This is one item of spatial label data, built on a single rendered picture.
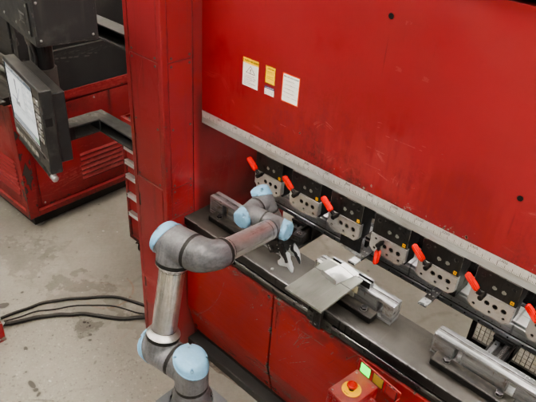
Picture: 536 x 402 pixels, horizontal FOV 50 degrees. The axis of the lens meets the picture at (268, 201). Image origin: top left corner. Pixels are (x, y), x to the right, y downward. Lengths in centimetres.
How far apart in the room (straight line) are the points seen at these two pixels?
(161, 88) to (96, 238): 196
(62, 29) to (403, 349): 172
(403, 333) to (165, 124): 129
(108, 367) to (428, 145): 214
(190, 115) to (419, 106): 110
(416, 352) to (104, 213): 280
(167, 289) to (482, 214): 101
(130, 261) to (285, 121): 201
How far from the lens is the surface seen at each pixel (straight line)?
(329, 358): 251
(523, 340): 243
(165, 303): 194
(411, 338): 234
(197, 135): 266
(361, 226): 220
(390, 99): 194
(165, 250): 182
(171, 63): 244
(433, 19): 181
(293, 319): 254
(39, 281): 393
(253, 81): 233
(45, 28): 230
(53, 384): 332
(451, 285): 208
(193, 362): 198
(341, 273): 235
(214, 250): 178
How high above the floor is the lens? 248
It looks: 33 degrees down
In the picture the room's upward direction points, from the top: 4 degrees clockwise
